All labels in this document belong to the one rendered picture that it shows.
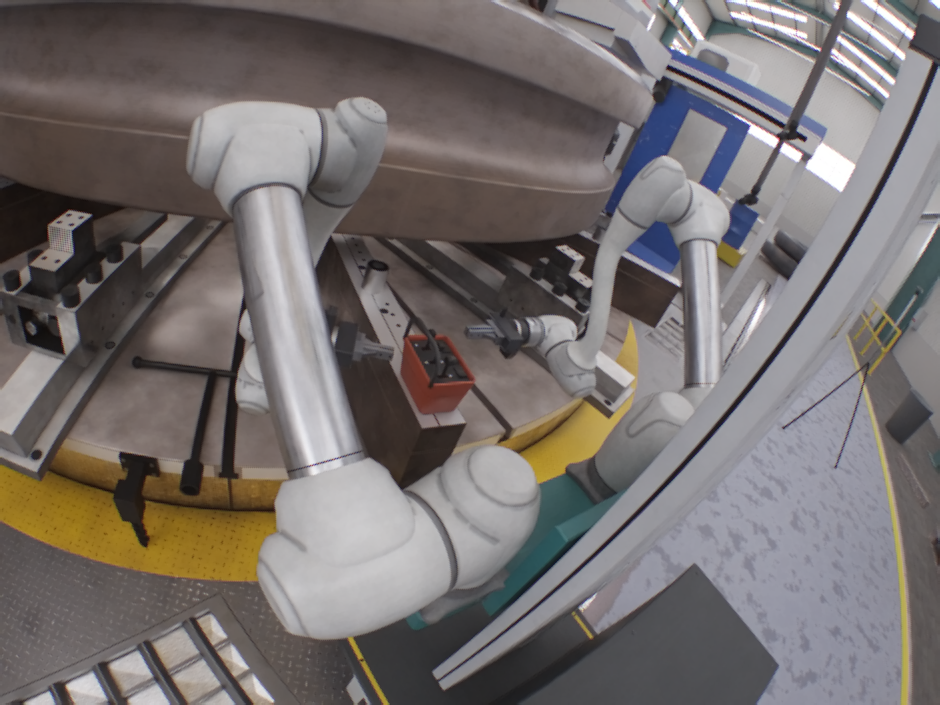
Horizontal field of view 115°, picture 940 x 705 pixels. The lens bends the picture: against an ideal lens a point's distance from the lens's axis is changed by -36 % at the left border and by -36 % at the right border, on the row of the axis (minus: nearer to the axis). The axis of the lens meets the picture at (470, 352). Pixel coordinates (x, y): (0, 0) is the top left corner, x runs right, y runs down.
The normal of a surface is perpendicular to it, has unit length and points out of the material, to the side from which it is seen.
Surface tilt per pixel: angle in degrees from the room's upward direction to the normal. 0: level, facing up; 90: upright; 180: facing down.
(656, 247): 90
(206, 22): 90
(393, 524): 27
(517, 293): 90
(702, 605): 0
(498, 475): 7
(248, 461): 0
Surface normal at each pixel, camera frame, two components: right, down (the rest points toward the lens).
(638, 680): 0.33, -0.76
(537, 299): -0.61, 0.28
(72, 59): -0.03, 0.58
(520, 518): 0.55, 0.15
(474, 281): -0.47, 0.02
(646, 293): -0.29, 0.48
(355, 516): 0.54, -0.33
